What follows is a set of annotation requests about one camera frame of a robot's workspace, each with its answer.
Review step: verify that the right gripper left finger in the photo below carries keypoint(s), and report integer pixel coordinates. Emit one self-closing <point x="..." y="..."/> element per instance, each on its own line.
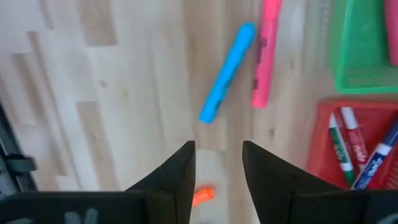
<point x="174" y="186"/>

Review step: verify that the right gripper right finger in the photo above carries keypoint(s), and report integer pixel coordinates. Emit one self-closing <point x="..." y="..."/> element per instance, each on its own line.
<point x="270" y="186"/>

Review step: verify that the orange highlighter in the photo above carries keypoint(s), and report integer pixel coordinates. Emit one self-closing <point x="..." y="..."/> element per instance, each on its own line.
<point x="203" y="196"/>

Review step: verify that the thin red marker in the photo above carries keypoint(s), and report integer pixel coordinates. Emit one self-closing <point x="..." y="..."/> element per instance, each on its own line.
<point x="354" y="137"/>

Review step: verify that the thin green-capped white marker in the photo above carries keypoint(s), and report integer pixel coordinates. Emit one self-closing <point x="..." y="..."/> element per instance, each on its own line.
<point x="340" y="149"/>

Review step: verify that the green plastic basket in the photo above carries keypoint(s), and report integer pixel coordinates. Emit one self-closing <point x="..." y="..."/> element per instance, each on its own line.
<point x="357" y="46"/>

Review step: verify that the red plastic basket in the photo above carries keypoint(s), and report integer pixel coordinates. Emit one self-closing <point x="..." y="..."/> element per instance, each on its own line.
<point x="320" y="140"/>

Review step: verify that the thin purple marker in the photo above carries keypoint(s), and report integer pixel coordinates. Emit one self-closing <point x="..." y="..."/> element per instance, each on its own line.
<point x="376" y="158"/>

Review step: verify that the blue highlighter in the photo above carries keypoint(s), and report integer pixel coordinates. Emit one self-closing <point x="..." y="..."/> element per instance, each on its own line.
<point x="227" y="74"/>

